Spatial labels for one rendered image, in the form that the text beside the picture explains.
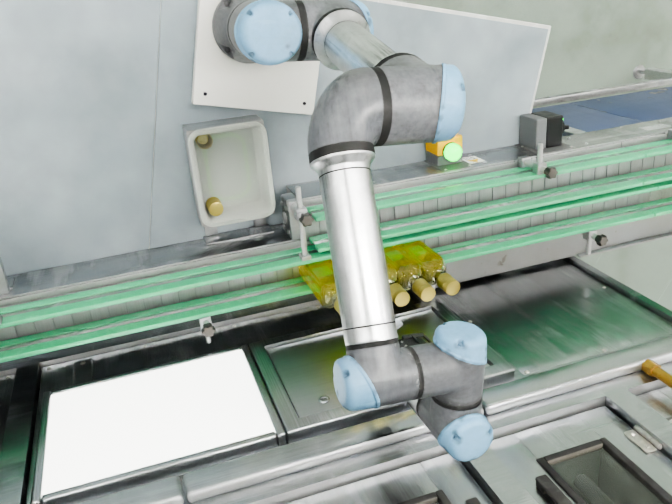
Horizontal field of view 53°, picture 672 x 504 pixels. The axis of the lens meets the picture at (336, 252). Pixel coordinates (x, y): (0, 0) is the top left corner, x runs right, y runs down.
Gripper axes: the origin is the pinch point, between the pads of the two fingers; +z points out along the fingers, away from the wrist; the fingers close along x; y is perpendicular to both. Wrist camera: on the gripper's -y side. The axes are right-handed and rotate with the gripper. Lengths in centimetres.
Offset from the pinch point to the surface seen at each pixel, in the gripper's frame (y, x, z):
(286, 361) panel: -11.0, -13.5, 17.2
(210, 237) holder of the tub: -20, 5, 49
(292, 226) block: -3.4, 9.4, 36.9
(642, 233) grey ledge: 99, -4, 35
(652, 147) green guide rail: 93, 22, 32
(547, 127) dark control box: 66, 27, 41
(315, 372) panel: -6.7, -13.2, 10.5
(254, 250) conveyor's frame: -12.3, 4.4, 37.6
